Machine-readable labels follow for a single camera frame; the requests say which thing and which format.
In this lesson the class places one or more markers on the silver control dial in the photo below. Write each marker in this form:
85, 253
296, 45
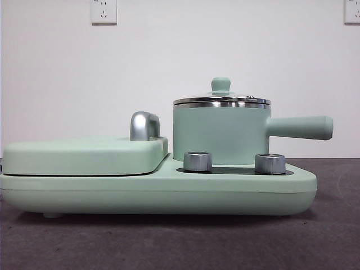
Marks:
197, 162
270, 164

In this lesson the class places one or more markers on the glass lid with green knob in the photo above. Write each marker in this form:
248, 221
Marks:
220, 85

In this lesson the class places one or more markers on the white wall socket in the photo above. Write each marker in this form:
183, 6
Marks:
353, 12
103, 12

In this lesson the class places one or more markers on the mint green cooker base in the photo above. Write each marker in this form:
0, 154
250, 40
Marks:
140, 194

